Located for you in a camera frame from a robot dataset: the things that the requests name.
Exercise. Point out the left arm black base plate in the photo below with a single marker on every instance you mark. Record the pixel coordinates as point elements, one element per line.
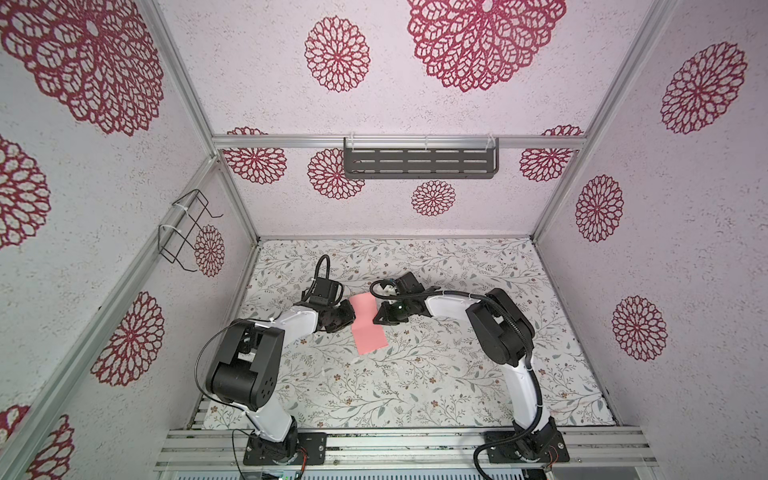
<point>297,449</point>

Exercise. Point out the dark grey slotted wall shelf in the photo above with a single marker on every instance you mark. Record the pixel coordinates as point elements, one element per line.
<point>424,163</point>

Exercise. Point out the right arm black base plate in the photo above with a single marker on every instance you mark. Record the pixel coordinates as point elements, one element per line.
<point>538,448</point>

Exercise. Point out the right wrist camera with cable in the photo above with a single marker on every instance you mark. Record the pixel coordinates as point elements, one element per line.
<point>404,287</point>

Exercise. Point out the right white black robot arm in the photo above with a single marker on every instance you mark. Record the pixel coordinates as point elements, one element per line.
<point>504,333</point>

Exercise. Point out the pink square paper sheet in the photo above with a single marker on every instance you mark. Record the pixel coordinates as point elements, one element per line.
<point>368,336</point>

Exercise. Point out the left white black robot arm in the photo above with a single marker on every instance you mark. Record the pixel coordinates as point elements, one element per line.
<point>245,368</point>

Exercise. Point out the black wire wall rack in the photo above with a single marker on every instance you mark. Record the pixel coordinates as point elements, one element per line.
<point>193,242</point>

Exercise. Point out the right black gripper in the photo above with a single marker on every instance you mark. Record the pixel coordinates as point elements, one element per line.
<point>385,311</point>

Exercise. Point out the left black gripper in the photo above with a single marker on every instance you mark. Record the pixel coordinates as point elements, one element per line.
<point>349,316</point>

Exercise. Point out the aluminium front rail base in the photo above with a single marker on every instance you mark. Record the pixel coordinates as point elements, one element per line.
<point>403,449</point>

